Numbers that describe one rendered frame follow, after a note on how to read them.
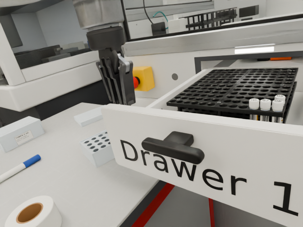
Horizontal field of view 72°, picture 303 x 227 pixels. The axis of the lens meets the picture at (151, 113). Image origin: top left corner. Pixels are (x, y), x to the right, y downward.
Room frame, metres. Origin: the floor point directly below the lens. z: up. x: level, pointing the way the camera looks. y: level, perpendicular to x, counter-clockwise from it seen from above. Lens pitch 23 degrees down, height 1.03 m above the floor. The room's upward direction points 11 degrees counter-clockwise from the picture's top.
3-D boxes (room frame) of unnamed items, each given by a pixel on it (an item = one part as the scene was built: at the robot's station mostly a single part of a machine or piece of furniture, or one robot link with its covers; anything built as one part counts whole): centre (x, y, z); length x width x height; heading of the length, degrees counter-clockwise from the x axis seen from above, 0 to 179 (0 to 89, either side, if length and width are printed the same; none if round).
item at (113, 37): (0.46, 0.06, 0.99); 0.08 x 0.07 x 0.09; 33
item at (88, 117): (0.70, 0.20, 0.77); 0.13 x 0.09 x 0.02; 121
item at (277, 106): (0.24, -0.16, 0.89); 0.01 x 0.01 x 0.05
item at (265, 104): (0.25, -0.15, 0.89); 0.01 x 0.01 x 0.05
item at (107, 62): (0.45, 0.05, 0.93); 0.04 x 0.01 x 0.11; 123
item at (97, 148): (0.46, 0.12, 0.78); 0.12 x 0.08 x 0.04; 123
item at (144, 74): (0.66, 0.01, 0.88); 0.07 x 0.05 x 0.07; 49
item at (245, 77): (0.37, -0.17, 0.87); 0.22 x 0.18 x 0.06; 139
